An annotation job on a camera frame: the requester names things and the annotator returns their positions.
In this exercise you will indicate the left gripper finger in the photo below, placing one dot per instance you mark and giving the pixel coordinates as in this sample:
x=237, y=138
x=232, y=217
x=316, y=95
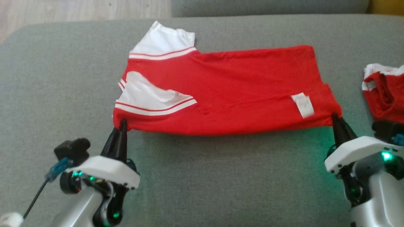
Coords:
x=113, y=145
x=124, y=145

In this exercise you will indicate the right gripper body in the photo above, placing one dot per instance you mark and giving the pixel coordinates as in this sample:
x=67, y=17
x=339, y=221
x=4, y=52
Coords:
x=356, y=151

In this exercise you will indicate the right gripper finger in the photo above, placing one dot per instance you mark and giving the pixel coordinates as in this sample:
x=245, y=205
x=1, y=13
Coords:
x=347, y=135
x=338, y=135

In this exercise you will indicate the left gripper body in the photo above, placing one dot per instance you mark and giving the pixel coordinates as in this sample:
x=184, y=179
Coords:
x=104, y=168

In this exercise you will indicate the red shorts with white stripe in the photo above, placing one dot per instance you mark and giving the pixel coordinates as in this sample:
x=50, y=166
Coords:
x=388, y=94

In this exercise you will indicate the red jersey with number 23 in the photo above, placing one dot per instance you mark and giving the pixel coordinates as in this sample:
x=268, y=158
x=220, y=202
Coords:
x=236, y=88

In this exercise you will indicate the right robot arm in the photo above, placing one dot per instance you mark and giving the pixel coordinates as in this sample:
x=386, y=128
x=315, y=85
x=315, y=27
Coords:
x=378, y=195

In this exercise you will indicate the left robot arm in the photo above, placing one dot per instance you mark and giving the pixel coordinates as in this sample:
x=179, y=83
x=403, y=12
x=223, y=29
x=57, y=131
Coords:
x=79, y=208

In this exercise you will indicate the yellow sofa back cushion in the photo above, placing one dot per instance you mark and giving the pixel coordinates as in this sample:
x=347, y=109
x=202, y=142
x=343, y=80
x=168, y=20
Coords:
x=388, y=5

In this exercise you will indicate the grey sofa seat cushion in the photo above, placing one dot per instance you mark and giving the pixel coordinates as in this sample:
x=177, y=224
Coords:
x=268, y=6

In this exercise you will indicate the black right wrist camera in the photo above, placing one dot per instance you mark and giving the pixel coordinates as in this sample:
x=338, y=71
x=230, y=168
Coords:
x=385, y=129

